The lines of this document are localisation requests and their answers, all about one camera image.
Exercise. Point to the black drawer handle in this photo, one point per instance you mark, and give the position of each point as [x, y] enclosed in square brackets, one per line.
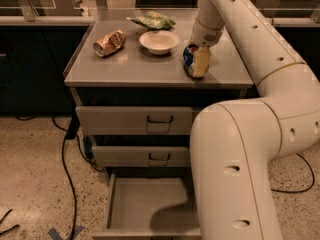
[160, 121]
[159, 157]

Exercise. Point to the blue pepsi can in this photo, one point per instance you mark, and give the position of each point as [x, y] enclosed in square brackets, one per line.
[188, 58]

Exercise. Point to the grey drawer cabinet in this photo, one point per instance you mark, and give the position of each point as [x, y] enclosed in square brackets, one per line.
[134, 77]

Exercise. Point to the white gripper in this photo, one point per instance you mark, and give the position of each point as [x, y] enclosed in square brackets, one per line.
[206, 35]

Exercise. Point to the black top drawer handle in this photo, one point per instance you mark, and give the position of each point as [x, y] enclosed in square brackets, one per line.
[160, 121]

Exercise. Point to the grey top drawer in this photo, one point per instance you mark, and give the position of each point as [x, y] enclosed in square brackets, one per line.
[131, 120]

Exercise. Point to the crushed gold soda can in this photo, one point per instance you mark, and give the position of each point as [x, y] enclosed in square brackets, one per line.
[109, 43]

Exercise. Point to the white bowl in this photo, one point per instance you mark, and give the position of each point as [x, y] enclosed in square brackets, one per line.
[159, 42]

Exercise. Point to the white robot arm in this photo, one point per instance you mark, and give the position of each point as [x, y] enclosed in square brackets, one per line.
[232, 142]

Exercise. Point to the blue floor tape cross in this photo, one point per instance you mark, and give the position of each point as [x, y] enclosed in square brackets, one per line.
[55, 235]

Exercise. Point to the black middle drawer handle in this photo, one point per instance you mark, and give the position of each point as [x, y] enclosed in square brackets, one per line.
[159, 157]

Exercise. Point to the grey middle drawer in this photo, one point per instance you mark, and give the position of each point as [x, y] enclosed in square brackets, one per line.
[138, 156]

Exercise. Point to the green chip bag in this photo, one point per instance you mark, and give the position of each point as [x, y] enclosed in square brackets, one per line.
[153, 21]

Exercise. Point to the grey open bottom drawer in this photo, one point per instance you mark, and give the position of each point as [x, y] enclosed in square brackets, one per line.
[150, 209]

